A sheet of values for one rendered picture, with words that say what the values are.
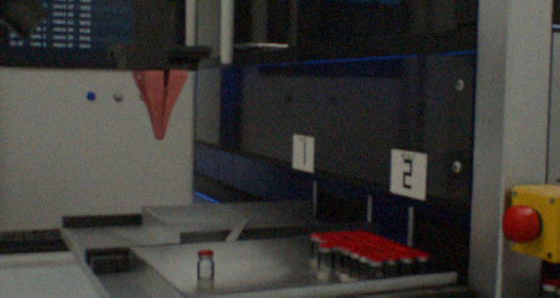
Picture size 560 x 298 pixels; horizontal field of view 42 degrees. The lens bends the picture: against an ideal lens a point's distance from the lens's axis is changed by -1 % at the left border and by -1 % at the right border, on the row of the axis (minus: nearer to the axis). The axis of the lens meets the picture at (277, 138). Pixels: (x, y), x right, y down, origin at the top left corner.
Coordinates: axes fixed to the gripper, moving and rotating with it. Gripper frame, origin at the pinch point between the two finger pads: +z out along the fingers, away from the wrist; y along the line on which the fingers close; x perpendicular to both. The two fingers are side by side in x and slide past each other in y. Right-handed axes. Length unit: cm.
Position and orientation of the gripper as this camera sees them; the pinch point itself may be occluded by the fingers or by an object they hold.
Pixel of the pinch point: (159, 131)
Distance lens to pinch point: 80.3
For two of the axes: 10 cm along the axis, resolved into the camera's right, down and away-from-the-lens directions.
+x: -3.8, -0.6, 9.2
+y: 9.2, -0.2, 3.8
